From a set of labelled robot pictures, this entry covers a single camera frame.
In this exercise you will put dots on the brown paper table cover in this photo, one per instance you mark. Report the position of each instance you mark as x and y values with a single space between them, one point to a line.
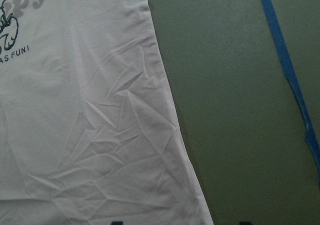
239 120

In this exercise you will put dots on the pink Snoopy t-shirt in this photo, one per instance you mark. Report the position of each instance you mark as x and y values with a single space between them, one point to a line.
89 132

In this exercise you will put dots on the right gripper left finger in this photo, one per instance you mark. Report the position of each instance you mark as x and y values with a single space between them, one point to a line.
117 222

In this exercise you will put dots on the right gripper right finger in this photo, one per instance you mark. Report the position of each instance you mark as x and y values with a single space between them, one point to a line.
245 223

